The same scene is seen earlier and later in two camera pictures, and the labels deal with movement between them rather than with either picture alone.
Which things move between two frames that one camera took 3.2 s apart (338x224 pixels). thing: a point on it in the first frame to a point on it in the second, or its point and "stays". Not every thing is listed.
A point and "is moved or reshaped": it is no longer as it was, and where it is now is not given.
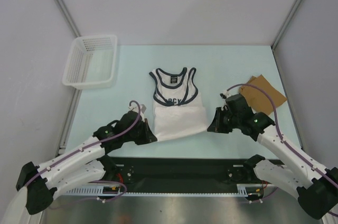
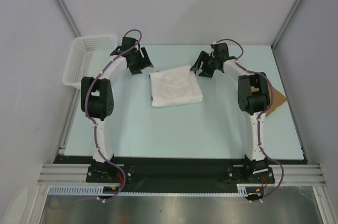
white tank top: [178, 110] is moved or reshaped
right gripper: [216, 126] to [204, 57]
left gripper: [148, 136] to [144, 62]
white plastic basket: [92, 62] stays
